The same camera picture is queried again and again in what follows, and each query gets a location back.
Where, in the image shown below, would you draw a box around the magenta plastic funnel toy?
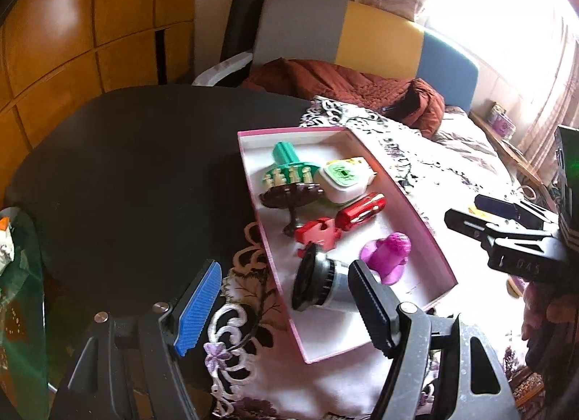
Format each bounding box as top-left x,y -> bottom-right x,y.
359,233 -> 412,286

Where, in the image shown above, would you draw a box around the dark grey cylindrical jar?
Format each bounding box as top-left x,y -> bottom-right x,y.
291,243 -> 357,312

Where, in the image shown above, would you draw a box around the red puzzle piece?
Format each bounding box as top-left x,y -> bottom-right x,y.
295,217 -> 342,257

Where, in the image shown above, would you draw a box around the red metal capsule tube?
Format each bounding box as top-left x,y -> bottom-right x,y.
335,193 -> 386,232

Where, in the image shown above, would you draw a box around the green white square container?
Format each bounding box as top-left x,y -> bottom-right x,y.
314,157 -> 377,204

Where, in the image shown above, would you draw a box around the brown wooden massage comb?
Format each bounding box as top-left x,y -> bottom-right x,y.
259,164 -> 325,237

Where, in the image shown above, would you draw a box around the green plastic stamp mold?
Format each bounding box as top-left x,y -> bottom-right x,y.
262,142 -> 315,190

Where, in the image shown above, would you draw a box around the person right hand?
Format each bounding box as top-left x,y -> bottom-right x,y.
521,283 -> 578,341

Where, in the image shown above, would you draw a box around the wooden side shelf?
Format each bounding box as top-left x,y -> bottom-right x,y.
468,112 -> 547,196

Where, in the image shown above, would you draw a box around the beige pink pillow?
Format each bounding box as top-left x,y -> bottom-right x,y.
433,106 -> 513,186

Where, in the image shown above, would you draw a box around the white embroidered floral tablecloth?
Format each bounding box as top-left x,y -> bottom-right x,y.
206,96 -> 526,419

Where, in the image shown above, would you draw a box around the purple gift box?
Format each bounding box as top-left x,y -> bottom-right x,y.
486,102 -> 516,140

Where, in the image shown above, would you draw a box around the pink shallow cardboard box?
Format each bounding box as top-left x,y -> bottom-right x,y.
237,128 -> 457,364

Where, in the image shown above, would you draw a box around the rust brown quilted jacket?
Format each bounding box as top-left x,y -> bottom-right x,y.
241,58 -> 445,139

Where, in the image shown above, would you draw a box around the grey yellow blue headboard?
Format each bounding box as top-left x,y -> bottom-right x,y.
252,0 -> 478,111

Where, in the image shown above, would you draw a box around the white chair armrest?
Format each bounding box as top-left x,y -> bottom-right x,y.
193,51 -> 253,87

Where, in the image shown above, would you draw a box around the black rolled mat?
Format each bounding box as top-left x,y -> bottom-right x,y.
220,0 -> 265,61

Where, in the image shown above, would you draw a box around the wooden wardrobe panels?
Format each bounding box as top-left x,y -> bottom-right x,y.
1,0 -> 195,188

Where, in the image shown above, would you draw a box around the window with white frame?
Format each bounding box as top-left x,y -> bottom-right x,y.
421,0 -> 578,100

